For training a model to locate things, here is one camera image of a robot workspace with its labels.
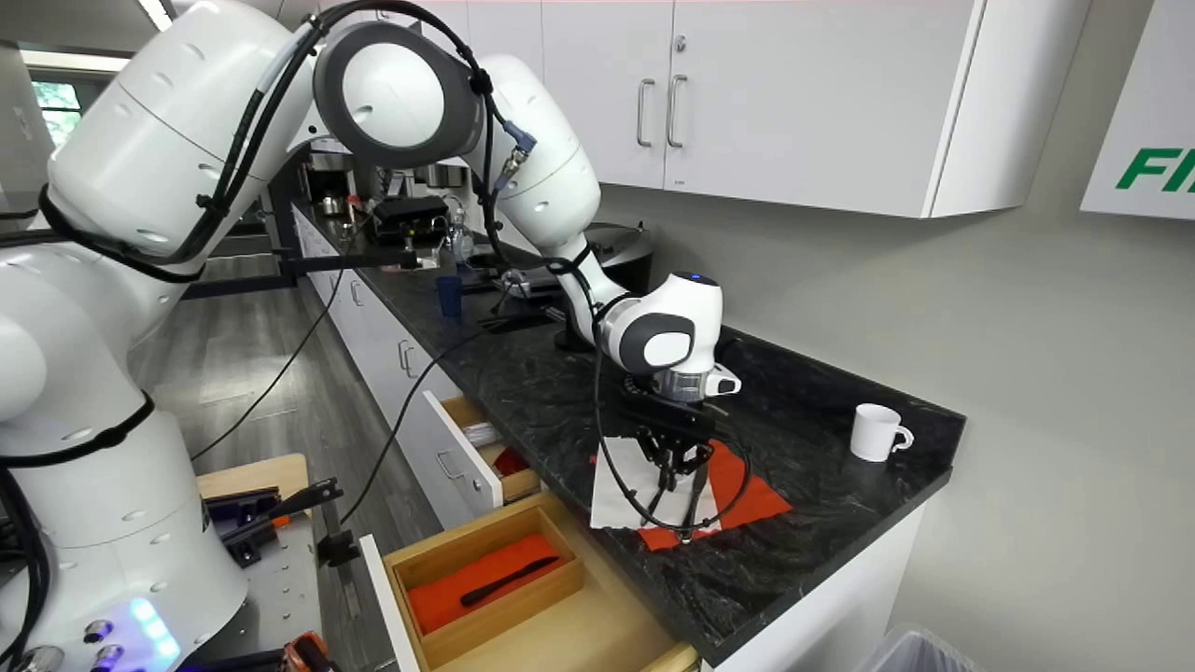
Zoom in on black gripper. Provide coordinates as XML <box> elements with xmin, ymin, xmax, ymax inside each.
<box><xmin>621</xmin><ymin>398</ymin><xmax>726</xmax><ymax>500</ymax></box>

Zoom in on silver metal knife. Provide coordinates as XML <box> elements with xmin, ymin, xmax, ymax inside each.
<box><xmin>682</xmin><ymin>486</ymin><xmax>719</xmax><ymax>537</ymax></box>

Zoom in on black plastic utensil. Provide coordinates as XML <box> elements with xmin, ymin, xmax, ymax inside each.
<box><xmin>456</xmin><ymin>551</ymin><xmax>563</xmax><ymax>611</ymax></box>

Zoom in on large wooden drawer white front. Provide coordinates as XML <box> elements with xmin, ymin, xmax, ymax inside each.
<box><xmin>358</xmin><ymin>489</ymin><xmax>701</xmax><ymax>672</ymax></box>

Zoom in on small wooden drawer white front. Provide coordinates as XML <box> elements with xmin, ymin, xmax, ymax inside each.
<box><xmin>419</xmin><ymin>388</ymin><xmax>542</xmax><ymax>534</ymax></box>

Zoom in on orange drawer tray liner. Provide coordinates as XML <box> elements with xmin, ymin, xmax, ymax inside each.
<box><xmin>405</xmin><ymin>530</ymin><xmax>575</xmax><ymax>638</ymax></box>

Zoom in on white paper napkin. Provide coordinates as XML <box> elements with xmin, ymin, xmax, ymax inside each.
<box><xmin>583</xmin><ymin>433</ymin><xmax>729</xmax><ymax>537</ymax></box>

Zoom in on white ceramic mug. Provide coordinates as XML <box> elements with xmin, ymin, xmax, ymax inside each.
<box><xmin>847</xmin><ymin>398</ymin><xmax>919</xmax><ymax>467</ymax></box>

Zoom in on black coffee machine silver lid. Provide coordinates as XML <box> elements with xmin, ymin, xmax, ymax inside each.
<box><xmin>583</xmin><ymin>221</ymin><xmax>656</xmax><ymax>292</ymax></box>

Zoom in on blue cup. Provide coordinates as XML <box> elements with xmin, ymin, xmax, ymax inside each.
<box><xmin>432</xmin><ymin>272</ymin><xmax>468</xmax><ymax>322</ymax></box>

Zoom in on trash bin with white bag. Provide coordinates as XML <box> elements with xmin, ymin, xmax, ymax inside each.
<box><xmin>862</xmin><ymin>626</ymin><xmax>989</xmax><ymax>672</ymax></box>

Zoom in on black clamp tool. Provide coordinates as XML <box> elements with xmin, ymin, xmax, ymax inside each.
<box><xmin>198</xmin><ymin>474</ymin><xmax>348</xmax><ymax>569</ymax></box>

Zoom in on light wooden board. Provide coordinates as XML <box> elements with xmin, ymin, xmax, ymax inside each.
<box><xmin>192</xmin><ymin>452</ymin><xmax>316</xmax><ymax>509</ymax></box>

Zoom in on white sign green letters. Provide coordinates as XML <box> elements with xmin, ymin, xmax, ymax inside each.
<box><xmin>1076</xmin><ymin>0</ymin><xmax>1195</xmax><ymax>228</ymax></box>

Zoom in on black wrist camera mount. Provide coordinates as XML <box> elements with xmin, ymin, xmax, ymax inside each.
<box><xmin>614</xmin><ymin>388</ymin><xmax>735</xmax><ymax>433</ymax></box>

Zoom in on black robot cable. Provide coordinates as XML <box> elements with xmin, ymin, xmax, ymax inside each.
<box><xmin>315</xmin><ymin>313</ymin><xmax>499</xmax><ymax>572</ymax></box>

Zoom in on silver cabinet door handle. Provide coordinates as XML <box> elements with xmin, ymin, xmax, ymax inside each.
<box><xmin>633</xmin><ymin>73</ymin><xmax>660</xmax><ymax>153</ymax></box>
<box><xmin>660</xmin><ymin>70</ymin><xmax>691</xmax><ymax>153</ymax></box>

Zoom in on white upper wall cabinet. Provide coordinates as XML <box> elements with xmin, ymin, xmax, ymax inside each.
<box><xmin>421</xmin><ymin>0</ymin><xmax>1093</xmax><ymax>223</ymax></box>

